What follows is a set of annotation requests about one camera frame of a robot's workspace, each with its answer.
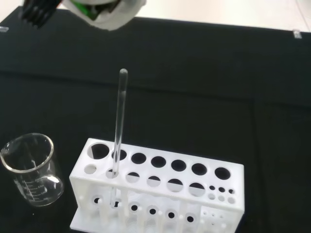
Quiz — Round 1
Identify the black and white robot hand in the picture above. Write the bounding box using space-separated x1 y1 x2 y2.
18 0 148 32

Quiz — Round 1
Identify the white test tube rack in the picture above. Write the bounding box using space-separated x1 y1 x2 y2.
69 137 245 233

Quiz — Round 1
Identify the black cloth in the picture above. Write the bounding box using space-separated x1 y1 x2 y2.
0 6 311 233

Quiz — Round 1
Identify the clear glass beaker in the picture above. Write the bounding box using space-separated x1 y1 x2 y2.
0 132 65 208

